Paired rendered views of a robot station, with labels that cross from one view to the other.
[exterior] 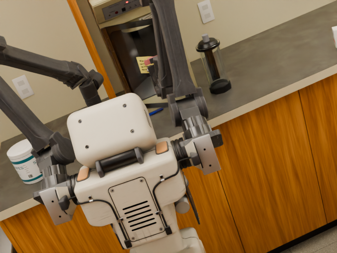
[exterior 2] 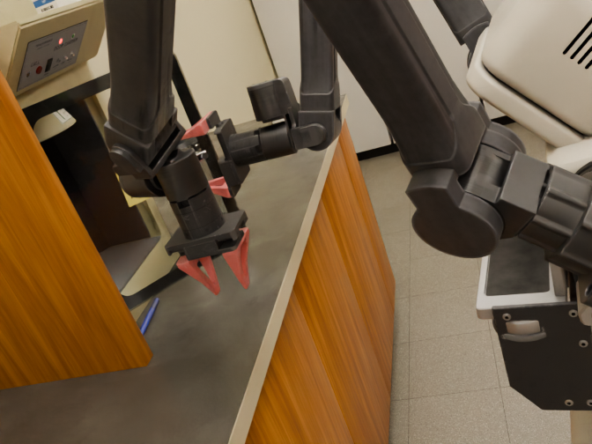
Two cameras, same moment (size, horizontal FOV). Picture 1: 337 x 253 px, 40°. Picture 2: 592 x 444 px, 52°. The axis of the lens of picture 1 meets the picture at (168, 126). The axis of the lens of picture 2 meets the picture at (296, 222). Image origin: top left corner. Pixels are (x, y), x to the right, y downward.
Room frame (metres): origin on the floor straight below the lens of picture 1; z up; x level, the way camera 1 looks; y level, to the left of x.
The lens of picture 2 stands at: (1.19, 0.86, 1.48)
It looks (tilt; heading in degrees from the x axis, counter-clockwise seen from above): 24 degrees down; 295
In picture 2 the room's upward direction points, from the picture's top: 20 degrees counter-clockwise
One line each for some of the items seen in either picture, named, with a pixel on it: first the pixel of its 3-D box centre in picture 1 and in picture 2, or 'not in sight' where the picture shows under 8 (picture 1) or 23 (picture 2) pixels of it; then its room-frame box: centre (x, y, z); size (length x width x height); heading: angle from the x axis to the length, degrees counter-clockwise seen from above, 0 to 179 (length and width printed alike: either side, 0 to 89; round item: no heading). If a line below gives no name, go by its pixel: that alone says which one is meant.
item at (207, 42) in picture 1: (206, 41); not in sight; (1.92, -0.29, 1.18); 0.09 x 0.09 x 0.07
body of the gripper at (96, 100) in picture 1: (94, 104); (199, 216); (1.61, 0.23, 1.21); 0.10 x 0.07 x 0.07; 6
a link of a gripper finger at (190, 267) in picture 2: not in sight; (213, 262); (1.62, 0.23, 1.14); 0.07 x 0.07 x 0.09; 6
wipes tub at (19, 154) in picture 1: (29, 160); not in sight; (1.77, 0.60, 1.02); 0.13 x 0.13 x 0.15
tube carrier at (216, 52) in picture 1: (213, 66); not in sight; (1.92, -0.29, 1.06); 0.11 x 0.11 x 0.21
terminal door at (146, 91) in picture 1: (148, 67); (144, 184); (1.85, -0.01, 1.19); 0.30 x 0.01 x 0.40; 53
